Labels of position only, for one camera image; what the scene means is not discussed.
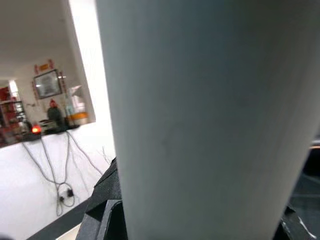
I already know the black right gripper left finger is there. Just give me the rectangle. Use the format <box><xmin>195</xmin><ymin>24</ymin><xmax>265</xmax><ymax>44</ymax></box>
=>
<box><xmin>77</xmin><ymin>156</ymin><xmax>129</xmax><ymax>240</ymax></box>

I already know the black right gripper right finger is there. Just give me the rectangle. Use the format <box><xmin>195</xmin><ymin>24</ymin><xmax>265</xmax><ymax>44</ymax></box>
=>
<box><xmin>272</xmin><ymin>204</ymin><xmax>316</xmax><ymax>240</ymax></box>

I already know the white plastic table leg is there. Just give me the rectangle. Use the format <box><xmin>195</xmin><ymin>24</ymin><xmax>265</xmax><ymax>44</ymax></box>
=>
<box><xmin>95</xmin><ymin>0</ymin><xmax>320</xmax><ymax>240</ymax></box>

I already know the dark figurine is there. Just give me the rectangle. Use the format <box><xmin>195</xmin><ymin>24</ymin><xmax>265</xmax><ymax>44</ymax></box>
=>
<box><xmin>46</xmin><ymin>98</ymin><xmax>64</xmax><ymax>126</ymax></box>

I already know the red shelf rack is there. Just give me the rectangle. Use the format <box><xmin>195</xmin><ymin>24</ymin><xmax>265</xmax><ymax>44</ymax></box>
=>
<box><xmin>0</xmin><ymin>86</ymin><xmax>27</xmax><ymax>145</ymax></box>

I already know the framed picture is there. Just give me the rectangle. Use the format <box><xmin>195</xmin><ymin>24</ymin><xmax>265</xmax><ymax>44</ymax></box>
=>
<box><xmin>32</xmin><ymin>68</ymin><xmax>63</xmax><ymax>98</ymax></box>

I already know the black trailing power cable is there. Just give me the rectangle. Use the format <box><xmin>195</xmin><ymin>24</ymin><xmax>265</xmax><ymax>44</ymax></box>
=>
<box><xmin>66</xmin><ymin>131</ymin><xmax>105</xmax><ymax>176</ymax></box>

